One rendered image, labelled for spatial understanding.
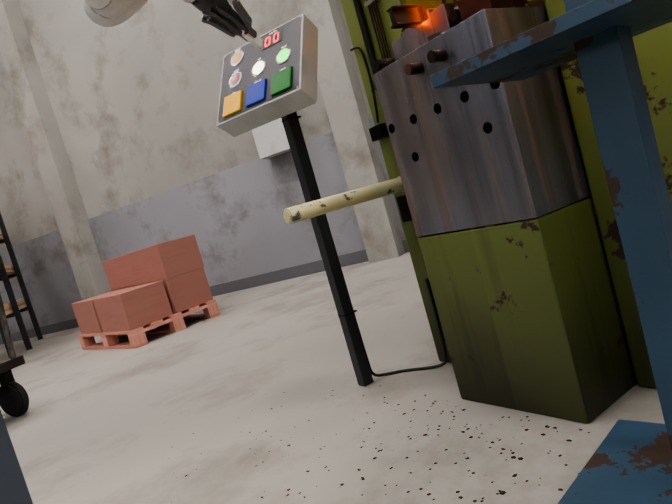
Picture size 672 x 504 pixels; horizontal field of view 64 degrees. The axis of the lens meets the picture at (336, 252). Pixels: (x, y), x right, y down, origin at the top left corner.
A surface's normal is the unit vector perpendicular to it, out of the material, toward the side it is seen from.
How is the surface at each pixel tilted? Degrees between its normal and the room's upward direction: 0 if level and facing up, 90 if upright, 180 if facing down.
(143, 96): 90
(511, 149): 90
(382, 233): 90
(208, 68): 90
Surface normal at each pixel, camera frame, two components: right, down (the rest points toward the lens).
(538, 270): -0.79, 0.28
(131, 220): -0.41, 0.19
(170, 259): 0.72, -0.14
